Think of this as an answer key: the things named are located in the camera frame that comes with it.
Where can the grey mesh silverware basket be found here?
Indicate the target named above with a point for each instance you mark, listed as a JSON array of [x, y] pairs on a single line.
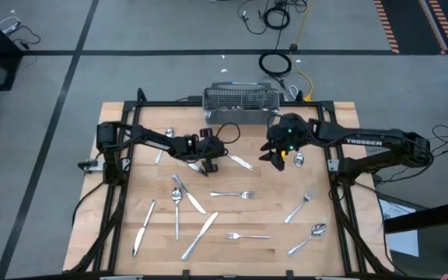
[[239, 116]]

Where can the silver table knife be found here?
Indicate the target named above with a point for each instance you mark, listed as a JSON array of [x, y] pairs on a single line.
[[204, 229], [198, 169], [241, 162], [189, 194], [140, 237]]

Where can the silver fork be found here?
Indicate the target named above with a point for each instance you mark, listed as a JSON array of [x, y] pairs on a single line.
[[247, 194], [207, 114], [232, 235], [309, 194]]

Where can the black aluminium table frame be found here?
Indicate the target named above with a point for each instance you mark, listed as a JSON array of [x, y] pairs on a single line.
[[162, 104]]

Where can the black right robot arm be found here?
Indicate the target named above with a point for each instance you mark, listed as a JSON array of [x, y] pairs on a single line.
[[364, 142]]

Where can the black power adapter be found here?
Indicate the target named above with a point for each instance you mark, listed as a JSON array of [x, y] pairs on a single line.
[[194, 99]]

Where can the black round plug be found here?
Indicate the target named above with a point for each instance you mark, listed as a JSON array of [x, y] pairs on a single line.
[[293, 48]]

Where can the black side table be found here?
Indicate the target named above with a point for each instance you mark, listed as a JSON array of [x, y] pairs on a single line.
[[426, 214]]

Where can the large silver spoon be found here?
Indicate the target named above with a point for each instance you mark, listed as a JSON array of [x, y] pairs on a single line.
[[176, 194]]

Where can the white paper sheet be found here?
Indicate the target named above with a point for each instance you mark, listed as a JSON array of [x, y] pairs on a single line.
[[403, 241]]

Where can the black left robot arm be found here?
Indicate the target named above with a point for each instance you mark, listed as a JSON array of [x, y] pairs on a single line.
[[150, 140]]

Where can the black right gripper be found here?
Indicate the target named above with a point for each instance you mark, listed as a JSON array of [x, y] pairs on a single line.
[[288, 132]]

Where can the silver mounting bracket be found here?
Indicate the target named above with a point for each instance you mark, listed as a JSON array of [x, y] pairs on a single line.
[[333, 165], [89, 165]]

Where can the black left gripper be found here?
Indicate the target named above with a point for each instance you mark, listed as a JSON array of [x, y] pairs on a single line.
[[210, 148]]

